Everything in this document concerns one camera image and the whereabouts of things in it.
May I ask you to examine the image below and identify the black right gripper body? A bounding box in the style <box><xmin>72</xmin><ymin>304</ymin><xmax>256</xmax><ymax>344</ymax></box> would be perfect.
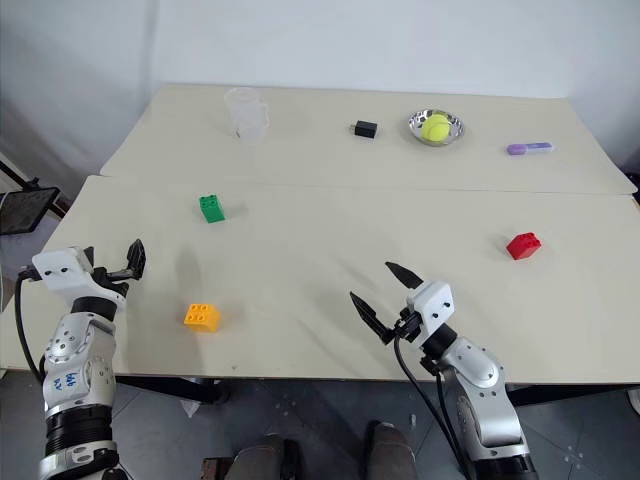
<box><xmin>381</xmin><ymin>306</ymin><xmax>425</xmax><ymax>347</ymax></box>

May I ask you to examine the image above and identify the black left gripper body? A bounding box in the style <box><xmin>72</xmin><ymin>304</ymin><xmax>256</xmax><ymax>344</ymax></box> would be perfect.
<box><xmin>82</xmin><ymin>245</ymin><xmax>132</xmax><ymax>302</ymax></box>

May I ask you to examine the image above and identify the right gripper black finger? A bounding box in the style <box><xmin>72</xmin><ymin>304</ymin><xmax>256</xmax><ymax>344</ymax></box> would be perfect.
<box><xmin>348</xmin><ymin>291</ymin><xmax>398</xmax><ymax>346</ymax></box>
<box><xmin>384</xmin><ymin>260</ymin><xmax>424</xmax><ymax>291</ymax></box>

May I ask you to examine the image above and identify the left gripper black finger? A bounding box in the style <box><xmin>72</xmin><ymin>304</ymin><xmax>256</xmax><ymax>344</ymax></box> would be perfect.
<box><xmin>125</xmin><ymin>238</ymin><xmax>142</xmax><ymax>275</ymax></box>
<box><xmin>105</xmin><ymin>241</ymin><xmax>148</xmax><ymax>281</ymax></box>

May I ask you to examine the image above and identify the yellow toy brick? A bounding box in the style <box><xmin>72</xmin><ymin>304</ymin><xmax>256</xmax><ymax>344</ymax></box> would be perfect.
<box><xmin>182</xmin><ymin>302</ymin><xmax>222</xmax><ymax>333</ymax></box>

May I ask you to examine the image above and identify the green toy brick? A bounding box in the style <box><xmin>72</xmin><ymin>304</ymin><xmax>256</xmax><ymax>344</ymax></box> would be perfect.
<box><xmin>198</xmin><ymin>193</ymin><xmax>227</xmax><ymax>225</ymax></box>

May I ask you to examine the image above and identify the black mesh panel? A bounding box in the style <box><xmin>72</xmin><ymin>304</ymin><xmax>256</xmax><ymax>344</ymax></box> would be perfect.
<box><xmin>0</xmin><ymin>185</ymin><xmax>62</xmax><ymax>237</ymax></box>

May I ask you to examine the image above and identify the red toy brick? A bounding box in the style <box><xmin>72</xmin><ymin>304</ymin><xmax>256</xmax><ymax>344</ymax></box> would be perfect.
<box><xmin>505</xmin><ymin>231</ymin><xmax>543</xmax><ymax>261</ymax></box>

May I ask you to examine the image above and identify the yellow-green tennis ball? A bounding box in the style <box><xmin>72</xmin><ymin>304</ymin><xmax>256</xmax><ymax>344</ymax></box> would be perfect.
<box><xmin>420</xmin><ymin>113</ymin><xmax>452</xmax><ymax>145</ymax></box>

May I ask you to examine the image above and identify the black power adapter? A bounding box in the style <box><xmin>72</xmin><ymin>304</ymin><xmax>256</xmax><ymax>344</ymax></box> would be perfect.
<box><xmin>348</xmin><ymin>119</ymin><xmax>380</xmax><ymax>140</ymax></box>

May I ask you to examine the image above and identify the shiny metal bowl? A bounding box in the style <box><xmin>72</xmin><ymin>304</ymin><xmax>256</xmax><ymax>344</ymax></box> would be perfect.
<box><xmin>405</xmin><ymin>108</ymin><xmax>467</xmax><ymax>148</ymax></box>

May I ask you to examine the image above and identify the purple marker pen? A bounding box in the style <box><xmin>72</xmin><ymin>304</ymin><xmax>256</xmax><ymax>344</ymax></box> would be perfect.
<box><xmin>506</xmin><ymin>141</ymin><xmax>558</xmax><ymax>158</ymax></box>

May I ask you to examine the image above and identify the clear plastic cup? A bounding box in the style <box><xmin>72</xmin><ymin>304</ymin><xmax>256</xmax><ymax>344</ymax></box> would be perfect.
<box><xmin>223</xmin><ymin>86</ymin><xmax>271</xmax><ymax>146</ymax></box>

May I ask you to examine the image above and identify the small brown box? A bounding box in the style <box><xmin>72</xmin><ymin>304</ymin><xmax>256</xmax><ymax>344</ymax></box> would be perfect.
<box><xmin>201</xmin><ymin>456</ymin><xmax>232</xmax><ymax>480</ymax></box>

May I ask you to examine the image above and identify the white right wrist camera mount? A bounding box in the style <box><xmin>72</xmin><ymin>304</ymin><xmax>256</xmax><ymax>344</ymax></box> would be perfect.
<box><xmin>405</xmin><ymin>281</ymin><xmax>456</xmax><ymax>347</ymax></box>

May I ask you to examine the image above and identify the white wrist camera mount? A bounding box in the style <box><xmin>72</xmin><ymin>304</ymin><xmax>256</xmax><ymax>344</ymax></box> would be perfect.
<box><xmin>31</xmin><ymin>247</ymin><xmax>126</xmax><ymax>304</ymax></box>
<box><xmin>405</xmin><ymin>281</ymin><xmax>456</xmax><ymax>347</ymax></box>

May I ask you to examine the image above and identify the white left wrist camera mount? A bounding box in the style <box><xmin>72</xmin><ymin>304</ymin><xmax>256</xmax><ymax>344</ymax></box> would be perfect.
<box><xmin>31</xmin><ymin>247</ymin><xmax>126</xmax><ymax>304</ymax></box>

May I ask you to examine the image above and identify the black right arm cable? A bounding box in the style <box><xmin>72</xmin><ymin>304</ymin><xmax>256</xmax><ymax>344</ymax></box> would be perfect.
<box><xmin>392</xmin><ymin>335</ymin><xmax>477</xmax><ymax>480</ymax></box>

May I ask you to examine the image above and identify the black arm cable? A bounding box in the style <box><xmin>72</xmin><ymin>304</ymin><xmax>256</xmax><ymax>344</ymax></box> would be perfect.
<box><xmin>392</xmin><ymin>335</ymin><xmax>477</xmax><ymax>480</ymax></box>
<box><xmin>14</xmin><ymin>268</ymin><xmax>45</xmax><ymax>384</ymax></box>

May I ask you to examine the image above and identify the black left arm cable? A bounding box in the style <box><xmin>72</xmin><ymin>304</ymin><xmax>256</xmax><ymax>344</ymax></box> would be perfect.
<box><xmin>14</xmin><ymin>268</ymin><xmax>45</xmax><ymax>384</ymax></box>

